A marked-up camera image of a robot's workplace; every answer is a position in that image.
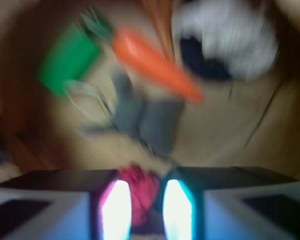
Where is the green block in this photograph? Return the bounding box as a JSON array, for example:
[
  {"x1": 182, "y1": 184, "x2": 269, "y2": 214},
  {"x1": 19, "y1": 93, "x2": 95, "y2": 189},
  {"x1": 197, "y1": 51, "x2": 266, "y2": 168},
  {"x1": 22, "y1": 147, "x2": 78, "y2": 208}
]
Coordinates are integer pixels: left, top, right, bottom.
[{"x1": 38, "y1": 24, "x2": 102, "y2": 98}]

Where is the red paper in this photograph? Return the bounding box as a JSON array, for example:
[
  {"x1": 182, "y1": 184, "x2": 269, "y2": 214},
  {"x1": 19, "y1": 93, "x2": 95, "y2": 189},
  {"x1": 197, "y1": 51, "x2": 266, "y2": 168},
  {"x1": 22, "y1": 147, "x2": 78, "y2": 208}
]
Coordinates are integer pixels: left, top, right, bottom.
[{"x1": 119, "y1": 165, "x2": 160, "y2": 227}]

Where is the orange toy carrot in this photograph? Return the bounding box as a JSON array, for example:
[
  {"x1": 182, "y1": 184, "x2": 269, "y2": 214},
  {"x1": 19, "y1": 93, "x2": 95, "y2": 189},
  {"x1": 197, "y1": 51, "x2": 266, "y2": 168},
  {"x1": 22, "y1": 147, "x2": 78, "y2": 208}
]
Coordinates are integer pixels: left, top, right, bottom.
[{"x1": 80, "y1": 6, "x2": 204, "y2": 103}]

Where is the dark blue rope ring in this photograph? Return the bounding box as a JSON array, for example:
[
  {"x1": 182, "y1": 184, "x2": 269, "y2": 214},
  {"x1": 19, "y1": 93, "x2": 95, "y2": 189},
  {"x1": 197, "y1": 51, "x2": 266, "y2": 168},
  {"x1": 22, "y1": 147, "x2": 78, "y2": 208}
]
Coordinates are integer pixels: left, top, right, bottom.
[{"x1": 178, "y1": 34, "x2": 235, "y2": 82}]

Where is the white loop band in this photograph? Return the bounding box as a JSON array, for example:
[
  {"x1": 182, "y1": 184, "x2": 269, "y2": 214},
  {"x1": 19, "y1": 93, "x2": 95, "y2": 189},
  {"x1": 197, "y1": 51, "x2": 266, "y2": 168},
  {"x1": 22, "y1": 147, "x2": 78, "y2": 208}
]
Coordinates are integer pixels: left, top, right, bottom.
[{"x1": 63, "y1": 80, "x2": 113, "y2": 123}]

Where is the grey plush bunny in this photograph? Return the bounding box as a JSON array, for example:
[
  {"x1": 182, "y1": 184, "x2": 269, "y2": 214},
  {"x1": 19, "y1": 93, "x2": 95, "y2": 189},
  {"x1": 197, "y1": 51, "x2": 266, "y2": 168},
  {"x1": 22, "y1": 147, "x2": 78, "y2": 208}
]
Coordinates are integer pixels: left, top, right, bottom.
[{"x1": 83, "y1": 71, "x2": 185, "y2": 159}]

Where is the white crumpled paper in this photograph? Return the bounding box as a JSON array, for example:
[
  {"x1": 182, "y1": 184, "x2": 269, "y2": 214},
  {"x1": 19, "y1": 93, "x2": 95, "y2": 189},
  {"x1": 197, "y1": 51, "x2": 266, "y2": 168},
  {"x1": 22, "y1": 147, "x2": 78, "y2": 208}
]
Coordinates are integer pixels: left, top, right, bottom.
[{"x1": 171, "y1": 0, "x2": 279, "y2": 81}]

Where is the brown cone shell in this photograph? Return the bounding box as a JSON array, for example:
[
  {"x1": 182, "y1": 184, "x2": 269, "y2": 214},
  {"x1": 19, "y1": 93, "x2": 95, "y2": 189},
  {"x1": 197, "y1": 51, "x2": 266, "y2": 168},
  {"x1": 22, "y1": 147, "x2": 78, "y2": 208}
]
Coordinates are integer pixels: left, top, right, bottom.
[{"x1": 140, "y1": 0, "x2": 175, "y2": 61}]

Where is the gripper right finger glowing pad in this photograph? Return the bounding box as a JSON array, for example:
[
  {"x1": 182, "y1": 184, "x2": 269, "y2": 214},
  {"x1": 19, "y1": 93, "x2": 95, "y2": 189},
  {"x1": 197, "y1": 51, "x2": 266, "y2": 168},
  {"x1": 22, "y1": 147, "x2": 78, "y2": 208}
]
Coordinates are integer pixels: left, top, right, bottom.
[{"x1": 160, "y1": 166, "x2": 300, "y2": 240}]

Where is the brown paper bag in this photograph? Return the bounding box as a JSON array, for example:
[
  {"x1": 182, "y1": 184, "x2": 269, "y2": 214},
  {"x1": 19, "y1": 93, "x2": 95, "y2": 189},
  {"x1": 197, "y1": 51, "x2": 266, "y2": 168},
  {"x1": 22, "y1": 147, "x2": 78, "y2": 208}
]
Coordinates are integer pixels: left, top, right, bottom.
[{"x1": 0, "y1": 0, "x2": 300, "y2": 180}]

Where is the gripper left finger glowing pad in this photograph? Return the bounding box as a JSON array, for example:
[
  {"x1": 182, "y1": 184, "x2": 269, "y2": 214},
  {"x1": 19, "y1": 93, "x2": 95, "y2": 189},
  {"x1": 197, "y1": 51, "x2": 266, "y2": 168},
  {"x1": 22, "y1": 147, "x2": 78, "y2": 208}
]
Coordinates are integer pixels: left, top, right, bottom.
[{"x1": 0, "y1": 169, "x2": 132, "y2": 240}]

